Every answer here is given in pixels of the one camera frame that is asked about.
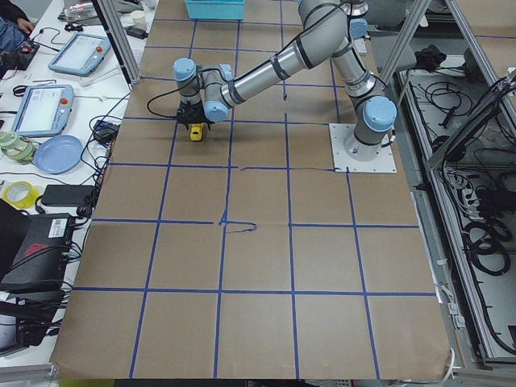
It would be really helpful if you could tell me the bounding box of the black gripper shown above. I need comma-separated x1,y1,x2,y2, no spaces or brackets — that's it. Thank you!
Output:
176,102,213,131

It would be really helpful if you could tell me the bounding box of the yellow toy beetle car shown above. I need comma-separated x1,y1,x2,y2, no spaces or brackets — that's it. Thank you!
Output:
189,123,205,142

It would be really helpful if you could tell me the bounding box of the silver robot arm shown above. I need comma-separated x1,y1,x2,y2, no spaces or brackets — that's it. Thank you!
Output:
173,1,397,161

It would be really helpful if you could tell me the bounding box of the light blue plastic bin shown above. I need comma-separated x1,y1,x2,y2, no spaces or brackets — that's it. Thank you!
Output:
185,0,245,20

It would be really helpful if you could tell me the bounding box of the paper cup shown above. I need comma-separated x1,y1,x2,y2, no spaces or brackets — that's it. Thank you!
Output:
131,10,147,30

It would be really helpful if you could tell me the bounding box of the upper teach pendant tablet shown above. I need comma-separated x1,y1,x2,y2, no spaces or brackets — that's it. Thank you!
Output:
48,32,111,77

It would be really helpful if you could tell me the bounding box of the teach pendant tablet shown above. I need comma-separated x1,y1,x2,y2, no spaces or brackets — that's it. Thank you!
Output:
48,32,111,77
11,85,75,138

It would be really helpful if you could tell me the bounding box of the blue plate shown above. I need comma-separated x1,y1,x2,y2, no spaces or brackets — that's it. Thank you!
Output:
33,135,83,174

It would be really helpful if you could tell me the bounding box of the black power adapter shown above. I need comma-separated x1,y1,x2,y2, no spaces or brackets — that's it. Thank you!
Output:
41,185,94,206

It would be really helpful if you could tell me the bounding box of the lower teach pendant tablet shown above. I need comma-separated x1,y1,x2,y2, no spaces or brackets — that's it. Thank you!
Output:
11,85,75,138

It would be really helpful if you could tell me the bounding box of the green tape rolls stack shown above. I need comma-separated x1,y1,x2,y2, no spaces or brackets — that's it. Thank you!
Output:
1,131,37,164

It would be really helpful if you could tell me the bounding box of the yellow tape roll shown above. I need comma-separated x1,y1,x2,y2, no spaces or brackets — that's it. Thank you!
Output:
2,181,40,210

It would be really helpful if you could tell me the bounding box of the black computer box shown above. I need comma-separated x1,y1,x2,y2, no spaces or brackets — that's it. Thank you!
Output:
1,201,73,294

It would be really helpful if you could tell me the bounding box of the aluminium frame post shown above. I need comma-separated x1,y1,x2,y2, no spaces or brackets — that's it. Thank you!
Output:
92,0,141,85

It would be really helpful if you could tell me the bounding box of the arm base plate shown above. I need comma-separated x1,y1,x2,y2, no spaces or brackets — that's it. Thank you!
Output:
329,123,397,173

